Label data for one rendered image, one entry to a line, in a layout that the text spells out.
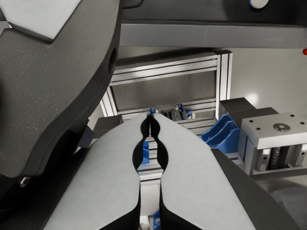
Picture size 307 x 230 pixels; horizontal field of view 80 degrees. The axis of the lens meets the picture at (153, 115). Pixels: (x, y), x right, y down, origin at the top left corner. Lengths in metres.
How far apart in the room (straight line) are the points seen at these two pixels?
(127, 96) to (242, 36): 0.93
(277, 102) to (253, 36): 1.42
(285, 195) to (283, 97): 1.33
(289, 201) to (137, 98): 0.95
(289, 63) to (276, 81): 0.15
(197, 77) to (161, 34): 0.86
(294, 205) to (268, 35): 0.37
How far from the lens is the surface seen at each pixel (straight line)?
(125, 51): 1.36
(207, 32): 0.39
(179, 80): 1.20
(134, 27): 0.38
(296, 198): 0.56
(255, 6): 0.54
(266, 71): 1.64
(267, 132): 0.51
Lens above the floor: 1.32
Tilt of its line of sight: 60 degrees down
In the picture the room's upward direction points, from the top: 177 degrees clockwise
